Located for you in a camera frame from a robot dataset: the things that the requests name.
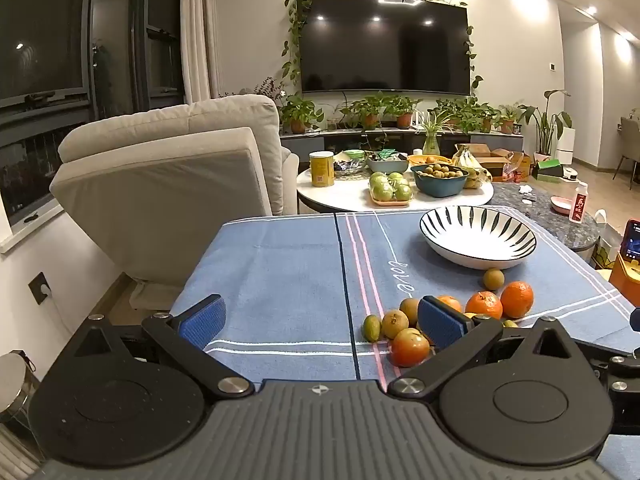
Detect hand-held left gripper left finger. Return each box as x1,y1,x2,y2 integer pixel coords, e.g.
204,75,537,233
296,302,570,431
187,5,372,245
75,294,255,402

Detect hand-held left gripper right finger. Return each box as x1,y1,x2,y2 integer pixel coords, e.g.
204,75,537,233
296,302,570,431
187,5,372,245
387,296,581,403

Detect red apple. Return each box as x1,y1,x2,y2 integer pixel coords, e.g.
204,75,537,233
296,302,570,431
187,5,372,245
390,327,432,368

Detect white bowl with dark stripes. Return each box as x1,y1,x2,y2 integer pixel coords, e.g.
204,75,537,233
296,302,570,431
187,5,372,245
419,205,538,271

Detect orange wooden phone stand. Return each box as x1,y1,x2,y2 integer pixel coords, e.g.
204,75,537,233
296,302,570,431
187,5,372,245
609,252,640,306

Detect white printed paper bag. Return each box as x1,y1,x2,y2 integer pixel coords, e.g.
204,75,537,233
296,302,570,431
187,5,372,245
591,208,615,272

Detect phone in red case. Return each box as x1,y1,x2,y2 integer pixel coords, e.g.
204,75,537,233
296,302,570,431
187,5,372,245
620,220,640,263

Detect blue striped tablecloth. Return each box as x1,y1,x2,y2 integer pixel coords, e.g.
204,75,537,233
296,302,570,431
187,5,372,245
170,207,640,480

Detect white bottle with red label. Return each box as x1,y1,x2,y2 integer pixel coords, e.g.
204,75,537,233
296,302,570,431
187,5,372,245
569,181,591,224

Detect dark marble round table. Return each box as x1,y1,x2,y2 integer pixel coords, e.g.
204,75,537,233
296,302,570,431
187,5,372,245
487,182,601,263

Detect dark blue bowl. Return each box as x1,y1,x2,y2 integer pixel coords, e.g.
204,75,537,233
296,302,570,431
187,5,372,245
410,164,470,198

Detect pack of green apples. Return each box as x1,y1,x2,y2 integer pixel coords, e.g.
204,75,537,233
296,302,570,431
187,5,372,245
368,171,415,208

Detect pile of longans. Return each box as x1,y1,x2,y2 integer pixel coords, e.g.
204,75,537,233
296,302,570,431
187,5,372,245
416,163,466,180

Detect round white table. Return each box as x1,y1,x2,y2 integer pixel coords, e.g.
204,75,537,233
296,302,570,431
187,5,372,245
296,162,496,217

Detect bunch of bananas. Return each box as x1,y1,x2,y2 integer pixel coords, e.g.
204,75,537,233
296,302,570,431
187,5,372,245
452,144,493,190

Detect red snack bags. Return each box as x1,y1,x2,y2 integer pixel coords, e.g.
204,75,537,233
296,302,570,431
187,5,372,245
501,160,532,183

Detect beige recliner sofa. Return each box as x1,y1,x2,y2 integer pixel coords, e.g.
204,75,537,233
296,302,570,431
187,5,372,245
50,94,300,311

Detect grey dining chair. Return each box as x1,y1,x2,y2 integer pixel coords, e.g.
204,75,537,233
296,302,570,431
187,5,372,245
612,116,640,183

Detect cardboard box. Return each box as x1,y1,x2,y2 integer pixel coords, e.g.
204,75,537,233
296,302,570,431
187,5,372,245
467,144,532,183

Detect green box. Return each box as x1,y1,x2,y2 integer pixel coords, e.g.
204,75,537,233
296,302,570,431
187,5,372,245
531,159,568,181

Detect glass vase with green plant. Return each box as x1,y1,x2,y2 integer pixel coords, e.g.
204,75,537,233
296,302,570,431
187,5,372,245
412,110,458,157

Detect pile of snack packets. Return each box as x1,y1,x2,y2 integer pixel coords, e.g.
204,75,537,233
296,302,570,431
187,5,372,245
332,150,373,181

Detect white air purifier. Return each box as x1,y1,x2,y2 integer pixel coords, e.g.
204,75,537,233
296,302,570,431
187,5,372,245
555,127,576,165

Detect yellow can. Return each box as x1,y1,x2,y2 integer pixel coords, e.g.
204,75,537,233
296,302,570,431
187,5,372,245
309,150,335,188

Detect metal trash can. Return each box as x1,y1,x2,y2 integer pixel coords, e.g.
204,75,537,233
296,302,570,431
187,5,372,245
0,352,41,431

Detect grey television cabinet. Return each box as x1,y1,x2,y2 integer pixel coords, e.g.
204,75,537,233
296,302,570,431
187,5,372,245
279,127,525,161

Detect tall leafy floor plant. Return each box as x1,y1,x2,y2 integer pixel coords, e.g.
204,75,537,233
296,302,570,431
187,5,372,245
517,89,573,163

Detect row of potted plants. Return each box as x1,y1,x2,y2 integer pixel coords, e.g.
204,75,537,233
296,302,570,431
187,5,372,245
277,92,523,136

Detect red flower arrangement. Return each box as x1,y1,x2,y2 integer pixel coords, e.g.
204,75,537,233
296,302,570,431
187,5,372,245
220,76,288,106

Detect black television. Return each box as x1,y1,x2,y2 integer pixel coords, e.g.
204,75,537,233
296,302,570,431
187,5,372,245
296,0,472,97

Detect beige curtain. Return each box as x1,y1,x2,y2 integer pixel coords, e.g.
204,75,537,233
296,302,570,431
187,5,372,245
179,0,222,106

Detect dark window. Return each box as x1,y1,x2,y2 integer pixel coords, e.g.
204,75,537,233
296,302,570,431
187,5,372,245
0,0,187,241

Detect wall socket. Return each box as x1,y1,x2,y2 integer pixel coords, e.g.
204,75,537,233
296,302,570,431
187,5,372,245
28,271,52,306

